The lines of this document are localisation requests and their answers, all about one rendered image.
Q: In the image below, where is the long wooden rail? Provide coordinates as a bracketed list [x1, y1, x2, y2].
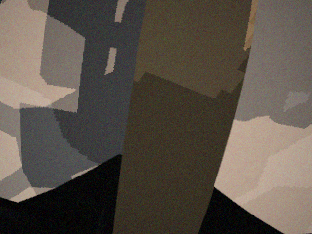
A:
[113, 0, 258, 234]

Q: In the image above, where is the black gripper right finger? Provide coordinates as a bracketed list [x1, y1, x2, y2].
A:
[199, 188, 284, 234]

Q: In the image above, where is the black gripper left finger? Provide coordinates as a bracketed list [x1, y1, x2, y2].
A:
[0, 153, 122, 234]

